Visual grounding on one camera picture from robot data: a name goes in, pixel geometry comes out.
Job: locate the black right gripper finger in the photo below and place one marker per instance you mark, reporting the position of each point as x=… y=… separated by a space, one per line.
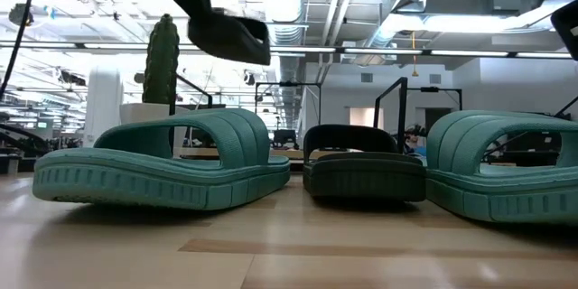
x=566 y=27

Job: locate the black rubber slide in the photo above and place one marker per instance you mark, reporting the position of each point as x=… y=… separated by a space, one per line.
x=361 y=176
x=226 y=40

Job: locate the teal rubber slide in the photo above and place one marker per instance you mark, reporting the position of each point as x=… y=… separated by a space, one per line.
x=135 y=180
x=496 y=198

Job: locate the green cactus plant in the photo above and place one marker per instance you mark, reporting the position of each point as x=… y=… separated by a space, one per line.
x=160 y=63

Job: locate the white hexagonal plant pot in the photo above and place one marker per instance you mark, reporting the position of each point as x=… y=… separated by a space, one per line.
x=144 y=113

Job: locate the yellow hanging tag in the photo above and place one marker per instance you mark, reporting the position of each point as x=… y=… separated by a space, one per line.
x=414 y=54

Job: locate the black background gantry frame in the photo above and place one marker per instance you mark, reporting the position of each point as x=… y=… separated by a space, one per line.
x=433 y=89
x=289 y=84

